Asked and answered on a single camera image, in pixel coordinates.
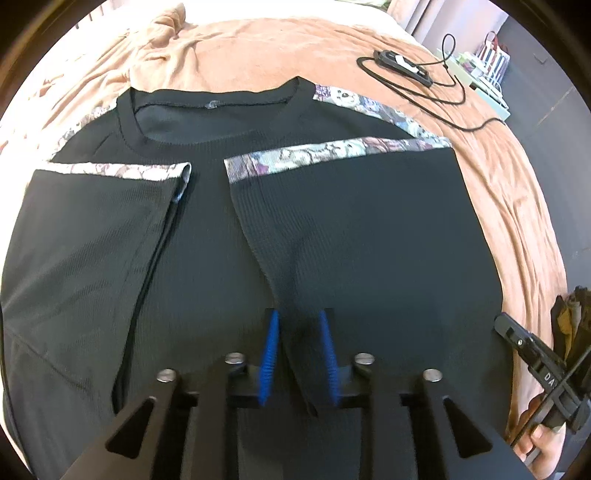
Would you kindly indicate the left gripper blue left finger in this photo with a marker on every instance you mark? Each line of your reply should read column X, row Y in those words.
column 268, row 360

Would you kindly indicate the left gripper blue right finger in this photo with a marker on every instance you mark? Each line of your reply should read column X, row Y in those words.
column 331, row 360

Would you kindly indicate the black t-shirt with patterned trim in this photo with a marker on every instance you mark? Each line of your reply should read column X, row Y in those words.
column 162, row 231

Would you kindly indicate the stack of folded clothes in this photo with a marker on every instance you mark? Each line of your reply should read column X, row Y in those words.
column 570, row 321

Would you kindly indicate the person's right hand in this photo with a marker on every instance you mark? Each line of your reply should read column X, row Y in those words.
column 549, row 441

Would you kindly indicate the brown fleece blanket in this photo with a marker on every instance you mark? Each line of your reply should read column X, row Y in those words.
column 91, row 70

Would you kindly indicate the white bedside drawer cabinet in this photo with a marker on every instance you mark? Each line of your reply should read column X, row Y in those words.
column 482, row 87

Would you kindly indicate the black device with cable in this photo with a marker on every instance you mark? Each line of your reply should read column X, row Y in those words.
column 402, row 66

